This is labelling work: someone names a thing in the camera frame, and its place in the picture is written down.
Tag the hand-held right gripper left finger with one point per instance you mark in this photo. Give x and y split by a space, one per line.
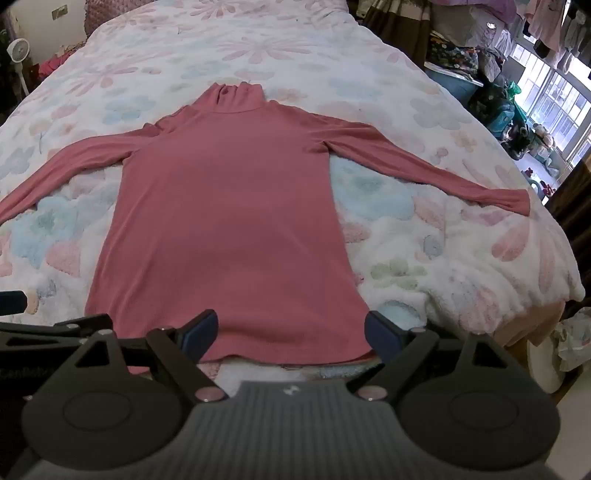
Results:
201 334

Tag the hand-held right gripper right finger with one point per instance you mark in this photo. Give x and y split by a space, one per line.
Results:
381 337

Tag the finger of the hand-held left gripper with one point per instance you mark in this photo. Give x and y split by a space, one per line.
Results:
37 330
13 302

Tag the pink turtleneck top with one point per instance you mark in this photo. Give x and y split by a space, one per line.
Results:
231 221

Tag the lilac clothes heap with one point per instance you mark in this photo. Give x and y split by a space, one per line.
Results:
471 21

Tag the peach bed sheet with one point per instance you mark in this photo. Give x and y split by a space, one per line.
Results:
526 323

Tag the white bin with bag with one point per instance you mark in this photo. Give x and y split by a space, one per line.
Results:
554 350

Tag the dark brown curtain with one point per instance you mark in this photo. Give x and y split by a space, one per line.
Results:
572 217

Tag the red cloth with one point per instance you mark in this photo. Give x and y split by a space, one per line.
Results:
51 64

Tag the dark teal bag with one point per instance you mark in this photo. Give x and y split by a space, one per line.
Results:
501 115

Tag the white standing fan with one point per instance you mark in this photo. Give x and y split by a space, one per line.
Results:
17 48

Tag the plush toys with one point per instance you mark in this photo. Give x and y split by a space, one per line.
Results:
540 136

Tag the blue storage box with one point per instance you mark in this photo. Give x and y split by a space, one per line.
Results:
448 85

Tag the floral fleece blanket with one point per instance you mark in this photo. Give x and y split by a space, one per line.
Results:
323 55

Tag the dark floral cloth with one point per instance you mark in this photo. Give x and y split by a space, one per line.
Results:
450 57

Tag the window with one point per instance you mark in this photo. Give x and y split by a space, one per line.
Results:
554 97

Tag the pink quilted pillow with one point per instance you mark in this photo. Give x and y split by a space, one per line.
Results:
104 14

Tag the brown striped cloth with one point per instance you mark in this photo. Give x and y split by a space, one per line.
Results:
397 27

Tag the grey hanging socks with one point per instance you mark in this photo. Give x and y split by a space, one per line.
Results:
570 44

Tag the pink hanging garment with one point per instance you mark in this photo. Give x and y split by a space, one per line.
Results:
547 23

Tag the wall socket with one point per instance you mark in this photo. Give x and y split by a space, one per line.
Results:
59 11

